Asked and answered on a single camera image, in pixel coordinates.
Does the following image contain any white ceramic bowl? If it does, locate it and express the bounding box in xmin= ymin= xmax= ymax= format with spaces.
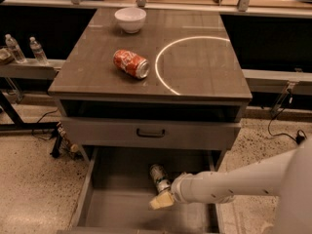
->
xmin=115 ymin=7 xmax=146 ymax=33

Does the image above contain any black floor cable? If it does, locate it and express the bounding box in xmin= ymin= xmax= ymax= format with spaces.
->
xmin=266 ymin=95 xmax=308 ymax=145

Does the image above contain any closed grey drawer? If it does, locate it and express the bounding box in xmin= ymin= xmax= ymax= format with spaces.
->
xmin=60 ymin=117 xmax=241 ymax=150

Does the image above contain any open grey bottom drawer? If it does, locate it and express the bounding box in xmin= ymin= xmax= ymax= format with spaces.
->
xmin=57 ymin=147 xmax=222 ymax=234

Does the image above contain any black power adapter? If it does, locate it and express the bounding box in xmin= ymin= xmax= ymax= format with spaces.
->
xmin=295 ymin=130 xmax=307 ymax=144

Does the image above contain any left clear water bottle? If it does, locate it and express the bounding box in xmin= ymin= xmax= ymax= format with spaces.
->
xmin=5 ymin=34 xmax=26 ymax=63

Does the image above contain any grey drawer cabinet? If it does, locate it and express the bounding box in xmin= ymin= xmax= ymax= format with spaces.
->
xmin=47 ymin=7 xmax=254 ymax=163

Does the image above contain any grey side shelf right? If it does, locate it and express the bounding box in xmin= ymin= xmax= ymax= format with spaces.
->
xmin=243 ymin=69 xmax=312 ymax=96

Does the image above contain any right clear water bottle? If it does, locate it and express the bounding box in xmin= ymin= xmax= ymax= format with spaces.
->
xmin=29 ymin=37 xmax=48 ymax=65

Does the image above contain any grey side shelf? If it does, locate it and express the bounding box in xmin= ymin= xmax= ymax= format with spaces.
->
xmin=0 ymin=58 xmax=64 ymax=80
xmin=243 ymin=69 xmax=312 ymax=96

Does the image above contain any black metal stand leg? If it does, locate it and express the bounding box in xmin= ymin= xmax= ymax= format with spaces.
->
xmin=0 ymin=92 xmax=62 ymax=158

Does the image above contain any crushed red soda can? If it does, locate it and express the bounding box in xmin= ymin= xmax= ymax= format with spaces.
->
xmin=113 ymin=50 xmax=149 ymax=80

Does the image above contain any grey side shelf left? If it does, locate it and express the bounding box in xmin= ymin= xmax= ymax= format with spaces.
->
xmin=0 ymin=58 xmax=64 ymax=80

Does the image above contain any black drawer handle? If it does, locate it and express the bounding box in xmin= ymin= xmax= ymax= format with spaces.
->
xmin=136 ymin=129 xmax=166 ymax=138

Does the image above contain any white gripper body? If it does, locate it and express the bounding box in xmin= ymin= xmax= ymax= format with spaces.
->
xmin=171 ymin=173 xmax=194 ymax=203

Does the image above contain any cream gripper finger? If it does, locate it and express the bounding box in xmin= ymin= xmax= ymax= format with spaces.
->
xmin=149 ymin=191 xmax=175 ymax=210

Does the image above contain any clear water bottle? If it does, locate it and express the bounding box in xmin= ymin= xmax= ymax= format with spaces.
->
xmin=29 ymin=37 xmax=48 ymax=65
xmin=5 ymin=34 xmax=26 ymax=63

